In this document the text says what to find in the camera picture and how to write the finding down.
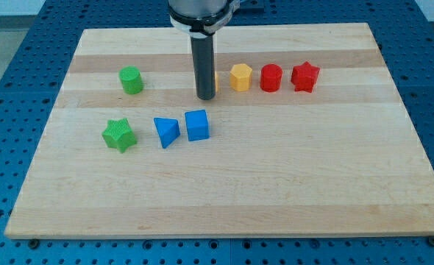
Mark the green star block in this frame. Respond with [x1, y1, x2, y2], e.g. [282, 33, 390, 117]
[102, 118, 138, 153]

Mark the red star block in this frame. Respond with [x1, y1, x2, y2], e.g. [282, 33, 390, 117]
[291, 61, 320, 93]

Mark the blue cube block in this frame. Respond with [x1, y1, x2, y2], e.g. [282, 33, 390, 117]
[185, 110, 210, 141]

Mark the blue triangle block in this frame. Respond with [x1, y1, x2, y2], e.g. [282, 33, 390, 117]
[154, 117, 180, 149]

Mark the yellow block behind rod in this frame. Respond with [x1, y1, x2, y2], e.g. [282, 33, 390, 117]
[214, 71, 219, 93]

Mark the yellow hexagon block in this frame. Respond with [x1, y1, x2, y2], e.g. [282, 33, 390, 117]
[230, 63, 252, 92]

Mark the red cylinder block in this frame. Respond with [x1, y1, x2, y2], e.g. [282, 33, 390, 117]
[260, 63, 283, 93]

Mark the wooden board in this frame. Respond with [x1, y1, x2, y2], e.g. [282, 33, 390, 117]
[4, 23, 434, 239]

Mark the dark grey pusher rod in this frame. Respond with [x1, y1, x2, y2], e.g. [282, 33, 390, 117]
[191, 35, 216, 100]

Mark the green cylinder block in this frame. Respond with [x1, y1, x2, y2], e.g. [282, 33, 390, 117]
[118, 66, 143, 94]

